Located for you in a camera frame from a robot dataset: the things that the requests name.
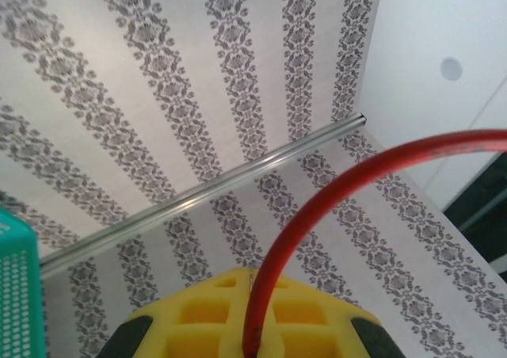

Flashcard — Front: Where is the round ceiling light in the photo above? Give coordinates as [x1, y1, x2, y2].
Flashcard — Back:
[440, 56, 464, 82]

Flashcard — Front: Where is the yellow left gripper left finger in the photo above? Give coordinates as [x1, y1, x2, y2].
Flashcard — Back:
[101, 268, 251, 358]

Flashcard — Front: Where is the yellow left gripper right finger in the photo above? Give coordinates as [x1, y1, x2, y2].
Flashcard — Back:
[261, 272, 396, 358]

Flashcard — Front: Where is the dark background panel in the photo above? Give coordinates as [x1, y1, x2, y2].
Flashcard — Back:
[441, 151, 507, 264]

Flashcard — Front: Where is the teal plastic basket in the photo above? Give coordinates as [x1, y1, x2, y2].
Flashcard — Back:
[0, 204, 49, 358]

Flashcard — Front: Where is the thin red cable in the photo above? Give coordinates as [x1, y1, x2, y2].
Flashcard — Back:
[242, 130, 507, 355]

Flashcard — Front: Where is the aluminium frame corner post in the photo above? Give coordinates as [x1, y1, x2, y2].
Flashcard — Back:
[39, 112, 368, 280]

